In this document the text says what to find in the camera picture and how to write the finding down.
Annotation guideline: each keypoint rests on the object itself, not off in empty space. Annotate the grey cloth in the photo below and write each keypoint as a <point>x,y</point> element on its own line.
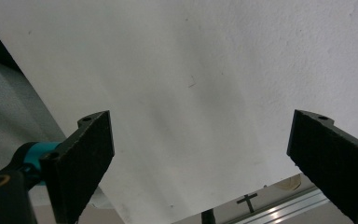
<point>9,121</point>

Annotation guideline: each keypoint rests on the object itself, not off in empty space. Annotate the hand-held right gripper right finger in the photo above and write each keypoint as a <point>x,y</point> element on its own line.
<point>332,158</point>

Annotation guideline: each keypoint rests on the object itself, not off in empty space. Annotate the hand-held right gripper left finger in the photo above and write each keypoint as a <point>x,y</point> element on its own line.
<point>77,168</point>

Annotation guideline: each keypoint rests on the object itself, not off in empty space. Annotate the aluminium rail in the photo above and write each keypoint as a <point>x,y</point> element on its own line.
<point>289,207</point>

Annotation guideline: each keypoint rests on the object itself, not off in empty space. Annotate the black post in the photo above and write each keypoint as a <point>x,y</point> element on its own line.
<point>208,217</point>

